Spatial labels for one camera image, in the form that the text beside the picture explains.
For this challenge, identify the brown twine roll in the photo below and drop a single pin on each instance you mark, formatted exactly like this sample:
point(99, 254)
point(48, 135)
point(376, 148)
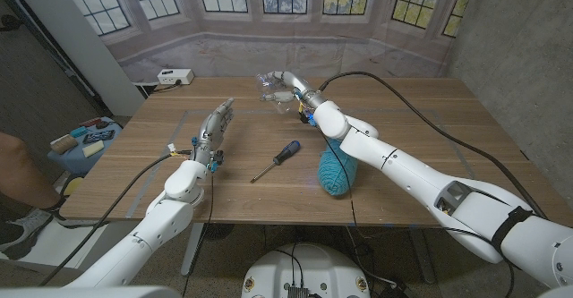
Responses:
point(64, 144)

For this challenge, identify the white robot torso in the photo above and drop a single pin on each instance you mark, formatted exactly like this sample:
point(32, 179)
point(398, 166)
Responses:
point(313, 266)

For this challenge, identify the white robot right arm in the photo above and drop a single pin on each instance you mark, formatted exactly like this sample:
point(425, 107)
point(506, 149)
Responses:
point(425, 177)

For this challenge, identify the small red block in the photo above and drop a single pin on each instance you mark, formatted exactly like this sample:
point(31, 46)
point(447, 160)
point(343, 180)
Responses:
point(91, 122)

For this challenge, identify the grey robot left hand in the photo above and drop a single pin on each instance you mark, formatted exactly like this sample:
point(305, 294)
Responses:
point(212, 130)

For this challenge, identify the yellow black floor object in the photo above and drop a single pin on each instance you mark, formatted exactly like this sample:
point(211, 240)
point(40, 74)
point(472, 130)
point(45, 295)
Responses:
point(72, 185)

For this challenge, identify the teal yarn skein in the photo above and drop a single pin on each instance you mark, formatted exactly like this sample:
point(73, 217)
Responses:
point(333, 177)

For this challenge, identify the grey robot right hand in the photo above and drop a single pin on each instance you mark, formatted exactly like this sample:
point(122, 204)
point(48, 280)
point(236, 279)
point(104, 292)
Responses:
point(300, 87)

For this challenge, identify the printed window backdrop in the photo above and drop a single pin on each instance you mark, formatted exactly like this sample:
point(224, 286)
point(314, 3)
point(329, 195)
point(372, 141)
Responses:
point(286, 43)

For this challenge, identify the white floor mat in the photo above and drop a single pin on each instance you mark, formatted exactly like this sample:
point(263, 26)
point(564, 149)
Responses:
point(58, 244)

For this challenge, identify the black power brick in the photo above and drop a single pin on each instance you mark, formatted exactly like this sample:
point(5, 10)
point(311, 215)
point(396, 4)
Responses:
point(396, 291)

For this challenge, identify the white power strip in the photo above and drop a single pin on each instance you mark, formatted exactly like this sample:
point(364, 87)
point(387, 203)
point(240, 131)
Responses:
point(175, 76)

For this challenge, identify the yellow sponge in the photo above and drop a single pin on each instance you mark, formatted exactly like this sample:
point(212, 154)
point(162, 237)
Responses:
point(93, 149)

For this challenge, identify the grey black sneaker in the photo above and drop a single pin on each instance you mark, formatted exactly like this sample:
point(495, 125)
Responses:
point(27, 224)

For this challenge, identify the white slanted pillar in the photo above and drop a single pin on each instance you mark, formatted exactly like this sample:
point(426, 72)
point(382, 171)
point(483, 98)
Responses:
point(85, 43)

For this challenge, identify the small teal block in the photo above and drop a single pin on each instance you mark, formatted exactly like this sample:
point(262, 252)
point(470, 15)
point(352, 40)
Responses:
point(79, 131)

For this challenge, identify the grey metal table leg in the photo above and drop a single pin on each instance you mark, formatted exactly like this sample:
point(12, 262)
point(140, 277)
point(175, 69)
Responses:
point(192, 249)
point(421, 253)

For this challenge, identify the blue stool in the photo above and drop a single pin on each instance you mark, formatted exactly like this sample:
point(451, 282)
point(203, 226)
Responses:
point(76, 163)

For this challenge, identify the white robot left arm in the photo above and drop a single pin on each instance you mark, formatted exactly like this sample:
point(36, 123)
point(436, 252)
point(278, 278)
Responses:
point(161, 222)

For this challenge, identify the black floor fan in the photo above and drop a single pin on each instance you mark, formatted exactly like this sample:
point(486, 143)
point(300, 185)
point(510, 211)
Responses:
point(218, 231)

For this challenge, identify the person bare leg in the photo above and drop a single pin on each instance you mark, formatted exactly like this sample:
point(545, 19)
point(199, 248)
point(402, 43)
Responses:
point(18, 177)

